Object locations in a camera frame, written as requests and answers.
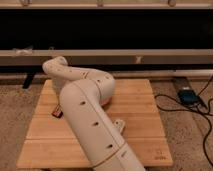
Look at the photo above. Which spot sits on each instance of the dark brown rectangular eraser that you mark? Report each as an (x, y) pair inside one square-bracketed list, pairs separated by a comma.
[(57, 112)]

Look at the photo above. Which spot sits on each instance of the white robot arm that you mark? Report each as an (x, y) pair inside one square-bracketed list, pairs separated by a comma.
[(81, 93)]

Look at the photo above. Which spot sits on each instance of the orange plate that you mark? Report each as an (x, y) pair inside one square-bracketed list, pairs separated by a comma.
[(105, 102)]

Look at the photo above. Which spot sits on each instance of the white tube bottle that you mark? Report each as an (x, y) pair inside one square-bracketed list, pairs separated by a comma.
[(120, 125)]

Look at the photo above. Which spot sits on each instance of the wooden table board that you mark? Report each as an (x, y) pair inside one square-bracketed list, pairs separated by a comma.
[(50, 142)]

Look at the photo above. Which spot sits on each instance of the dark power adapter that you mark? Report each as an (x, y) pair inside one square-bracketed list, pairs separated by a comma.
[(187, 96)]

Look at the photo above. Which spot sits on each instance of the white horizontal rail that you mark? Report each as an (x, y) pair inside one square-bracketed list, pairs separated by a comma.
[(28, 57)]

